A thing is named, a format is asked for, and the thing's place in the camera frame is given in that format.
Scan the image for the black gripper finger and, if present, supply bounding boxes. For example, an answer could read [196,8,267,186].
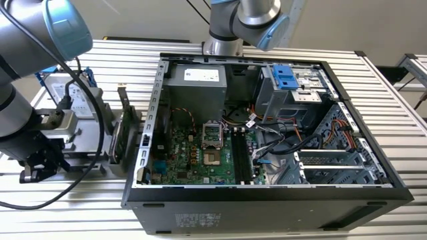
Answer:
[19,162,48,185]
[28,147,72,174]

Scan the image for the RAM slot white latches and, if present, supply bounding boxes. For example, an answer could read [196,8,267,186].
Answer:
[235,128,247,185]
[242,128,254,185]

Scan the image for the grey parts rack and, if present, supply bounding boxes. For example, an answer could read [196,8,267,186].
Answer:
[25,87,144,185]

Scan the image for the hard disk blue carrier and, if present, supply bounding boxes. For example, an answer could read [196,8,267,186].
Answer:
[35,66,99,118]

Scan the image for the green graphics card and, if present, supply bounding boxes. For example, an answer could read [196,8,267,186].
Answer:
[109,83,135,165]

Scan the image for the metal socket cover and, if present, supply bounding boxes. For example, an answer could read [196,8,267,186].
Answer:
[202,119,224,149]

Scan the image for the CPU socket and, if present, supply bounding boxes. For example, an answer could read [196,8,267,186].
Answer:
[203,149,224,167]

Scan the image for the green motherboard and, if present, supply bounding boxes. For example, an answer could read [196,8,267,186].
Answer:
[150,119,270,186]

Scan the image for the grey power supply unit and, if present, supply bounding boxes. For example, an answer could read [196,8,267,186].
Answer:
[162,64,228,127]

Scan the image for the black PC case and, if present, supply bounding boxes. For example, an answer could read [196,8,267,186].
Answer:
[120,51,415,236]

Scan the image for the metal drive cage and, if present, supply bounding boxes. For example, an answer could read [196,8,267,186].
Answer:
[255,63,336,125]

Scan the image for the blue drive latch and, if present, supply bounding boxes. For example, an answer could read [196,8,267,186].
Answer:
[271,64,299,90]

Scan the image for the metal disk bay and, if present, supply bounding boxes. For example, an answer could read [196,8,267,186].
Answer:
[292,148,383,185]

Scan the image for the aluminium side table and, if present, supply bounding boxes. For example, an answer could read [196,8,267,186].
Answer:
[392,53,427,89]

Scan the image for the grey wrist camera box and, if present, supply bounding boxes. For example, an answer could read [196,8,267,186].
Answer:
[32,107,85,151]

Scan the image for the black plug cable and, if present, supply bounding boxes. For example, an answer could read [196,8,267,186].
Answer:
[61,56,83,112]

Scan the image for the red black twisted wire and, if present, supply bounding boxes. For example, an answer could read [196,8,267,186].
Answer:
[171,107,198,133]

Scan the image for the white tagged wire bundle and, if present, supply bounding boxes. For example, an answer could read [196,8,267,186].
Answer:
[222,109,288,137]

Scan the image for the orange red wires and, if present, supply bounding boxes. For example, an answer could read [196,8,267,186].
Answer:
[291,123,304,142]

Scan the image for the black cable loop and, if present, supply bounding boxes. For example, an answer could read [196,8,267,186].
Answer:
[266,133,323,155]

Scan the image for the orange power wire bundle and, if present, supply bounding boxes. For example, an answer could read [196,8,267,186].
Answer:
[323,119,356,154]

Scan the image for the perforated aluminium rail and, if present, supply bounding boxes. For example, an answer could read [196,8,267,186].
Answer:
[284,0,307,50]

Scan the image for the black table bracket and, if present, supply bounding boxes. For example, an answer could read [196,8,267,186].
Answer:
[375,64,408,83]

